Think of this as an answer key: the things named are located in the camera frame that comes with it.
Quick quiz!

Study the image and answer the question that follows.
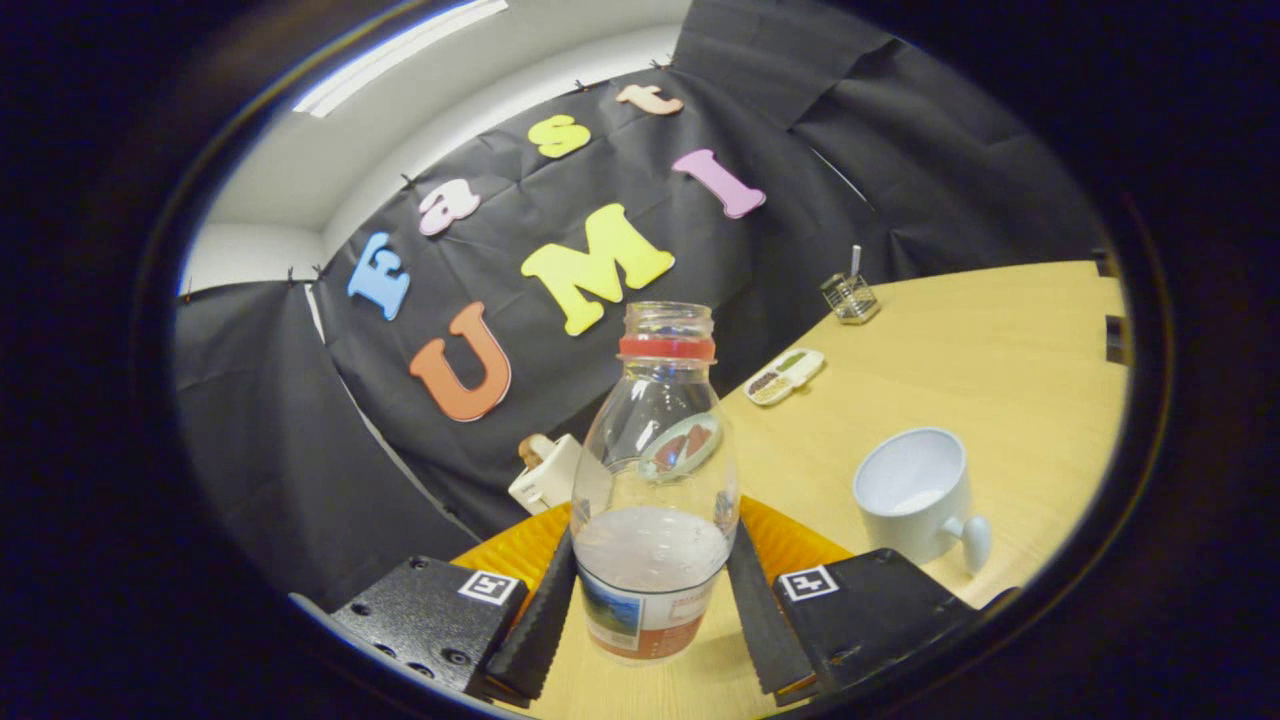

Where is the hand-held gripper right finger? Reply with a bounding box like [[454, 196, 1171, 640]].
[[728, 497, 981, 706]]

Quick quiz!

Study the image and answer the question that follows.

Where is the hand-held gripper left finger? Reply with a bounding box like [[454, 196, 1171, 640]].
[[330, 503, 579, 709]]

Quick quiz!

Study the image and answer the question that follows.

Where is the clear plastic juice bottle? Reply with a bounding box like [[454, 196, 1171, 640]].
[[570, 302, 741, 663]]

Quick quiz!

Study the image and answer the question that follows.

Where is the white cup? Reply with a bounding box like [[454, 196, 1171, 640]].
[[852, 428, 993, 575]]

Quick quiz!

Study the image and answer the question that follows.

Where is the cream toaster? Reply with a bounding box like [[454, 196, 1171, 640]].
[[508, 433, 584, 516]]

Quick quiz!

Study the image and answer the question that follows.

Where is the pale green plate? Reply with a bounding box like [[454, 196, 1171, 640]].
[[638, 412, 724, 483]]

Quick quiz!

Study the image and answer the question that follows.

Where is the white divided snack dish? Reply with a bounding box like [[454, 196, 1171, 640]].
[[744, 347, 827, 407]]

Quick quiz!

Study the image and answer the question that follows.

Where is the wooden table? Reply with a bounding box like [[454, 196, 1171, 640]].
[[450, 260, 1131, 720]]

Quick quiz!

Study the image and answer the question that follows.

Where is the long ceiling light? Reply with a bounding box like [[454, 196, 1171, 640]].
[[293, 0, 509, 119]]

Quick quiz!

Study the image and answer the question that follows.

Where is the wire mesh holder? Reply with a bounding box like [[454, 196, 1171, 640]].
[[821, 272, 881, 325]]

